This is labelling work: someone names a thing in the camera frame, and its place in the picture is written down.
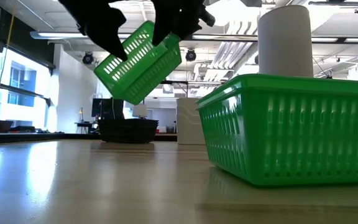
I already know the green plastic slotted basket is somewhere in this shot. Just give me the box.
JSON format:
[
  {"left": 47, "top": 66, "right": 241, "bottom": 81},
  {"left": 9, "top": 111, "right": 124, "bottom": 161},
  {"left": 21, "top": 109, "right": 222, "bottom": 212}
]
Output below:
[
  {"left": 196, "top": 73, "right": 358, "bottom": 187},
  {"left": 93, "top": 20, "right": 183, "bottom": 106}
]

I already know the long ceiling light strip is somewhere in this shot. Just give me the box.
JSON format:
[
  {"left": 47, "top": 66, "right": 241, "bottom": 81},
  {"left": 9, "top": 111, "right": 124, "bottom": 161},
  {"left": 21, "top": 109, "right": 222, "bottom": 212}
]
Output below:
[
  {"left": 29, "top": 30, "right": 85, "bottom": 40},
  {"left": 311, "top": 37, "right": 338, "bottom": 43},
  {"left": 192, "top": 34, "right": 259, "bottom": 42}
]

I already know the black computer monitor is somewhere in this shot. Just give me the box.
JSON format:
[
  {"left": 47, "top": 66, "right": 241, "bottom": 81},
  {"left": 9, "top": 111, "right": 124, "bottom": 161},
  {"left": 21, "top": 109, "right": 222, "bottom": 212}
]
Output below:
[{"left": 91, "top": 98, "right": 126, "bottom": 121}]

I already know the white table lamp shade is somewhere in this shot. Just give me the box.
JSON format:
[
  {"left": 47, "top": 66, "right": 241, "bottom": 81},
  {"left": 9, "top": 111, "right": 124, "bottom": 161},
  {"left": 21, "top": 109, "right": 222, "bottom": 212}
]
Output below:
[{"left": 132, "top": 104, "right": 148, "bottom": 119}]

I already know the small dark side table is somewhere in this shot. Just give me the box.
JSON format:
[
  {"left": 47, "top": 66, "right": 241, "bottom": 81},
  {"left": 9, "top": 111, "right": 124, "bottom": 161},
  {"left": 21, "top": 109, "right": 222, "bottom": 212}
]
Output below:
[{"left": 75, "top": 121, "right": 100, "bottom": 134}]

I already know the tall white cylinder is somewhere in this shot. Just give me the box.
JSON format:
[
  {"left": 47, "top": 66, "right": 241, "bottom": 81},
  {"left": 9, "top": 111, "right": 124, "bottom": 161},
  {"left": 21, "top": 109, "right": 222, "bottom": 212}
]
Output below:
[{"left": 257, "top": 4, "right": 314, "bottom": 78}]

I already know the dark round bowl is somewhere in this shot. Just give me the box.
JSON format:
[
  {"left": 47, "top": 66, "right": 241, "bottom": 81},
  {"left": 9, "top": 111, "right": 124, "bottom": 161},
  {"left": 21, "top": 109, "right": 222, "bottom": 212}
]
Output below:
[{"left": 0, "top": 119, "right": 14, "bottom": 134}]

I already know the black ceiling camera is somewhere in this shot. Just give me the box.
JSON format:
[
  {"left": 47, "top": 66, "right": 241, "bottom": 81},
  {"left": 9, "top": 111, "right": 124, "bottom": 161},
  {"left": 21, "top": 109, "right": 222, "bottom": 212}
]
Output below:
[
  {"left": 82, "top": 51, "right": 94, "bottom": 65},
  {"left": 185, "top": 48, "right": 197, "bottom": 62}
]

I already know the yellow cable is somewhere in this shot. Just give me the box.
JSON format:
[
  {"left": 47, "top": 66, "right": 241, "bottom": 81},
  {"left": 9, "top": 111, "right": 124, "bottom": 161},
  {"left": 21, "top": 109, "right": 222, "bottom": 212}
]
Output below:
[{"left": 0, "top": 0, "right": 16, "bottom": 103}]

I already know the black aluminium table frame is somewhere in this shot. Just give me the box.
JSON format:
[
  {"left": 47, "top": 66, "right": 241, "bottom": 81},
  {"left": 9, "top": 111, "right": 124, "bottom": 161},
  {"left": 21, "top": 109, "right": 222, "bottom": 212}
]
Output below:
[{"left": 0, "top": 132, "right": 177, "bottom": 144}]

